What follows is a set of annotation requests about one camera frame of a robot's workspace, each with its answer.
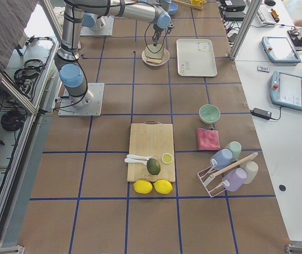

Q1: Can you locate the blue bowl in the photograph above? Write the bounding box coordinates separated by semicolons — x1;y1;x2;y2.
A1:
168;2;179;16

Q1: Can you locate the green avocado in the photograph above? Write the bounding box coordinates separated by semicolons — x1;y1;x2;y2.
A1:
146;158;161;175

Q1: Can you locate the far teach pendant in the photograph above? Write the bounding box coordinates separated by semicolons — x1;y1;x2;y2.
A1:
262;37;301;64

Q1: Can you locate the cream round plate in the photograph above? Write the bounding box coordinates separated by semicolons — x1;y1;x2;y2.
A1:
141;49;170;67

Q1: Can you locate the purple cup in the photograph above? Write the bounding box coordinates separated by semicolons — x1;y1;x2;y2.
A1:
222;168;247;192

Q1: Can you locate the green bowl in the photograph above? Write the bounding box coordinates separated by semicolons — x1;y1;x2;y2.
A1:
199;104;220;124

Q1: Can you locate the green cup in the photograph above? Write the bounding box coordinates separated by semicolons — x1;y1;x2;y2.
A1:
225;141;242;161

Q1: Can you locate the black power adapter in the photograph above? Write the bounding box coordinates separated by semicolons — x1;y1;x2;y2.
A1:
250;107;272;120

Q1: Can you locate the near teach pendant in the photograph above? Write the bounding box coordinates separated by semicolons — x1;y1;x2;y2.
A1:
269;71;302;111

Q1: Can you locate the white plastic utensil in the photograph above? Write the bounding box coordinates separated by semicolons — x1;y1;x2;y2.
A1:
124;154;150;166

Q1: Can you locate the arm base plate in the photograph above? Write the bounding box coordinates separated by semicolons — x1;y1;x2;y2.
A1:
81;16;114;37
58;83;104;117

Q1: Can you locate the blue cup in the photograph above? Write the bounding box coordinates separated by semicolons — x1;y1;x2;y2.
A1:
210;149;233;170

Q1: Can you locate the yellow lemon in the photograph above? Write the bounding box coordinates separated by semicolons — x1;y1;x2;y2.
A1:
133;179;153;194
154;179;173;195

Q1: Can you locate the lemon half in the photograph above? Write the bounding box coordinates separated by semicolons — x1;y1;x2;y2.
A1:
162;153;173;165

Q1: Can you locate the pink cloth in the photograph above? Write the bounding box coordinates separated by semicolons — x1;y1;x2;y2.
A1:
197;128;220;151

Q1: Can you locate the beige cup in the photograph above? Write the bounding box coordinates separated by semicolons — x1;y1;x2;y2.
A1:
240;161;259;184

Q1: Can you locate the teach pendant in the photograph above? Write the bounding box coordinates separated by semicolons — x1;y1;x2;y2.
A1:
269;71;302;111
262;37;301;64

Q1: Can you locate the right yellow lemon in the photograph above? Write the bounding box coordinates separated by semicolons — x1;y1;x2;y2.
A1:
154;179;173;195

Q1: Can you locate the cream rectangular bear tray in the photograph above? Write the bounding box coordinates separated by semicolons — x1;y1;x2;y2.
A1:
176;39;218;77

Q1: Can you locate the wooden cutting board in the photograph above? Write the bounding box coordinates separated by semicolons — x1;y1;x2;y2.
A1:
127;123;175;183

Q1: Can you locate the left yellow lemon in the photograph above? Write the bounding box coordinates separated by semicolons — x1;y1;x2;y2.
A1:
133;179;153;194

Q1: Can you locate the wooden rack handle rod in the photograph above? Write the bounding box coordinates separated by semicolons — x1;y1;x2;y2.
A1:
209;152;259;179

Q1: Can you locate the aluminium frame post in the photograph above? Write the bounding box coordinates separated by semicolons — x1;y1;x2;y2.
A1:
229;0;262;60

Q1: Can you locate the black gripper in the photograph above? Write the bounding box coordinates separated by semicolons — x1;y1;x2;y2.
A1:
152;22;174;47

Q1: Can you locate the white wire cup rack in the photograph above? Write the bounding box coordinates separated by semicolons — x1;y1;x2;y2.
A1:
197;159;230;198

